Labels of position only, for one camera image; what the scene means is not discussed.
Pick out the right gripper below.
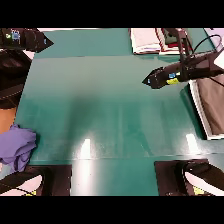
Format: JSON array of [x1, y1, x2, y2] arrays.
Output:
[[150, 62, 190, 90]]

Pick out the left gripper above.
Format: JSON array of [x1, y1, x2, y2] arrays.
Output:
[[0, 27, 39, 53]]

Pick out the red and white garment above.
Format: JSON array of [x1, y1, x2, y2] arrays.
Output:
[[154, 27, 184, 56]]

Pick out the grey garment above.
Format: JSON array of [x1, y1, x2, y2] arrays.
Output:
[[195, 77, 224, 135]]

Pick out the purple garment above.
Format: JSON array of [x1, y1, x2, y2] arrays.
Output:
[[0, 123, 38, 175]]

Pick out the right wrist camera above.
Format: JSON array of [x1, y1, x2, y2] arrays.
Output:
[[162, 27, 194, 64]]

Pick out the black cable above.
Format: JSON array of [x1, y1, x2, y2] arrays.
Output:
[[191, 33, 224, 56]]

